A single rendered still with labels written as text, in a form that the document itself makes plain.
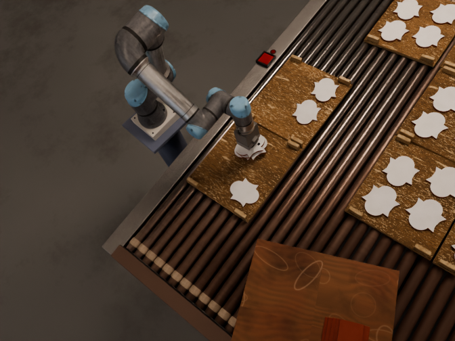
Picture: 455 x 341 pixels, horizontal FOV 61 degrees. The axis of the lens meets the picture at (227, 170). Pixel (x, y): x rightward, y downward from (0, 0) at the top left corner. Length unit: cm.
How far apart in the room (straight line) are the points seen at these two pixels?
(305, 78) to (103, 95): 208
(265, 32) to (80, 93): 169
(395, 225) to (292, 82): 82
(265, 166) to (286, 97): 38
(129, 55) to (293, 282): 99
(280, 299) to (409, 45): 135
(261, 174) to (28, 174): 225
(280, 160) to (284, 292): 59
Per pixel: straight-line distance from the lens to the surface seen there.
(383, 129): 185
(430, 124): 187
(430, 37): 218
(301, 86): 195
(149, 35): 152
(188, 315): 158
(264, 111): 187
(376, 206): 165
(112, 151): 320
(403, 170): 173
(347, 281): 145
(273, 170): 171
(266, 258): 147
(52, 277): 303
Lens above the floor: 246
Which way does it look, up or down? 61 degrees down
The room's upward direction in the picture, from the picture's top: 22 degrees counter-clockwise
